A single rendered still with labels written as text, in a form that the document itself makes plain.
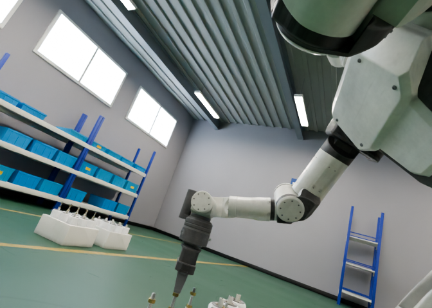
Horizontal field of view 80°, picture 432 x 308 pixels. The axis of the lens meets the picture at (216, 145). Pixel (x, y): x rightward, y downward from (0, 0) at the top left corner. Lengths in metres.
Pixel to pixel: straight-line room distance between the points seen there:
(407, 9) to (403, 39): 0.21
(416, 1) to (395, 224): 6.90
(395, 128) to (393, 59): 0.12
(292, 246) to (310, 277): 0.74
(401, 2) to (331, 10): 0.07
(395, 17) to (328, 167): 0.52
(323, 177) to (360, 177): 6.55
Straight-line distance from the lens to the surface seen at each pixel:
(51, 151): 5.21
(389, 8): 0.31
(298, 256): 7.00
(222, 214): 0.87
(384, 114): 0.54
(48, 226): 3.00
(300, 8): 0.27
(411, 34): 0.51
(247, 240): 7.29
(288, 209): 0.77
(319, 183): 0.78
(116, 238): 3.34
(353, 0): 0.27
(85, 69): 6.31
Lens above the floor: 0.52
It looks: 18 degrees up
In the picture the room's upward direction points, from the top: 19 degrees clockwise
